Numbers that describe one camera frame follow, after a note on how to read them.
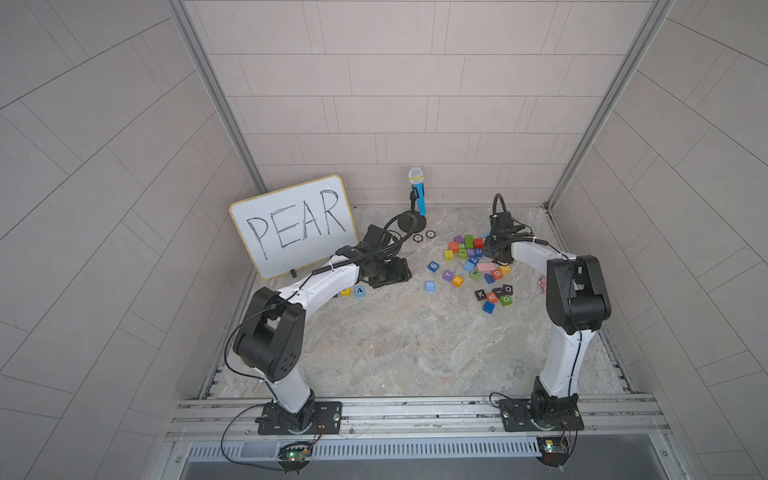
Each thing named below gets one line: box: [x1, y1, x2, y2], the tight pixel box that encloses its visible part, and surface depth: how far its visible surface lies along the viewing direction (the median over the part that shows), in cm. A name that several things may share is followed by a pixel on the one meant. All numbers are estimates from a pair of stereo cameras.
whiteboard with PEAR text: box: [229, 175, 358, 280], surface depth 93 cm
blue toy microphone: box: [408, 167, 427, 216], surface depth 97 cm
